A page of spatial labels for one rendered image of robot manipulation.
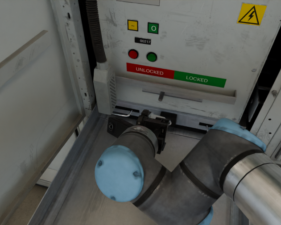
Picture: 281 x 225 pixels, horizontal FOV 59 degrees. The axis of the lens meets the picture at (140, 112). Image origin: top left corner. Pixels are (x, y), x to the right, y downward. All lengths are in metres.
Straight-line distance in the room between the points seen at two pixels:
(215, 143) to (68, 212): 0.53
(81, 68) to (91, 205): 0.44
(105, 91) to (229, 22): 0.40
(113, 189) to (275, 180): 0.25
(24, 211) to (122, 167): 1.47
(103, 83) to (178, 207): 0.46
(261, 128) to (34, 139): 0.72
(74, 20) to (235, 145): 0.57
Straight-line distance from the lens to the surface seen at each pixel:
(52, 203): 0.84
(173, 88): 0.80
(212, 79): 0.82
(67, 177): 0.87
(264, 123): 0.88
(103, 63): 0.76
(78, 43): 0.82
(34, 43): 0.73
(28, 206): 1.87
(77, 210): 0.82
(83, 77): 0.89
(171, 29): 0.74
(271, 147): 0.97
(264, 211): 0.37
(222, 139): 0.43
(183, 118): 0.93
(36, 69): 0.78
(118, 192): 0.45
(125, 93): 0.93
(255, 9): 0.71
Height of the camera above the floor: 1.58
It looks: 46 degrees down
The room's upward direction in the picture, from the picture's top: straight up
